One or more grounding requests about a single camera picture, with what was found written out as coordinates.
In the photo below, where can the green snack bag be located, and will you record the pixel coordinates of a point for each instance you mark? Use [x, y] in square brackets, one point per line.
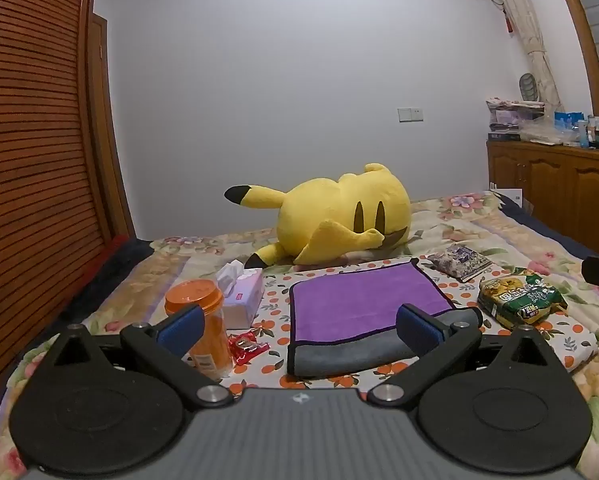
[522, 295]

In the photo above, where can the white wall switch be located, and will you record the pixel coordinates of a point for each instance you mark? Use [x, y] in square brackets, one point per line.
[410, 114]

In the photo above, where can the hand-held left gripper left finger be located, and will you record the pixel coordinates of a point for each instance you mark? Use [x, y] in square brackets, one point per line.
[180, 331]

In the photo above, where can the orange plastic bottle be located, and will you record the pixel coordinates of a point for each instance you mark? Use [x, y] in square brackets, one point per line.
[199, 305]

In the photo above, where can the yellow plush toy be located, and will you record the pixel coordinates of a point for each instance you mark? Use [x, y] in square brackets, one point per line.
[339, 215]

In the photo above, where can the orange-print white sheet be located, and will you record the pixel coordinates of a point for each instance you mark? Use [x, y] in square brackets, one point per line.
[274, 310]

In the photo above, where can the white box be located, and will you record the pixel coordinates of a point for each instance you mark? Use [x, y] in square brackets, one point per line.
[510, 196]

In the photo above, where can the red snack packet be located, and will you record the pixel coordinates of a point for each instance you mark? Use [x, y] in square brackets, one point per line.
[247, 347]

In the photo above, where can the wooden cabinet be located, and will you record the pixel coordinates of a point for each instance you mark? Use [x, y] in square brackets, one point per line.
[554, 180]

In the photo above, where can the cream curtain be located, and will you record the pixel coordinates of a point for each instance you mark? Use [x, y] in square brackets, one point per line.
[529, 25]

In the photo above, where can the stack of papers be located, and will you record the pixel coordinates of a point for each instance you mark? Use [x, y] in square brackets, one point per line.
[509, 117]

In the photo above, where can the purple patterned packet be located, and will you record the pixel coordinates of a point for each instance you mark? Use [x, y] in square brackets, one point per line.
[459, 258]

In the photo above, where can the red hanging ornament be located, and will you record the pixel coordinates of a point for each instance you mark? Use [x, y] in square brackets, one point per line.
[508, 21]

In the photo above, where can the louvred wooden wardrobe door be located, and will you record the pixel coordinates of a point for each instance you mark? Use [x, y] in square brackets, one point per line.
[34, 160]

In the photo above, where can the blue and white packet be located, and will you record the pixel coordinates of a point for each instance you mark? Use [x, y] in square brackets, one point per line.
[569, 120]

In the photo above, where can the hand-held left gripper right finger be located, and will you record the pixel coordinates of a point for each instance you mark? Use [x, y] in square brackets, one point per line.
[419, 327]

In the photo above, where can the purple and grey towel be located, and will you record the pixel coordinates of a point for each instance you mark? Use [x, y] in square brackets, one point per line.
[349, 305]

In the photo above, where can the pink tissue pack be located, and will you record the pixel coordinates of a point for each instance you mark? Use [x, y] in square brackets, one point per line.
[242, 292]

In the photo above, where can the dark blue bedsheet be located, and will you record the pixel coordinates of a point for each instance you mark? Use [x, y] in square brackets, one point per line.
[544, 232]

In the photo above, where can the clear plastic bag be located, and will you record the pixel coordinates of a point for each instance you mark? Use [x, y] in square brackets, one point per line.
[547, 132]

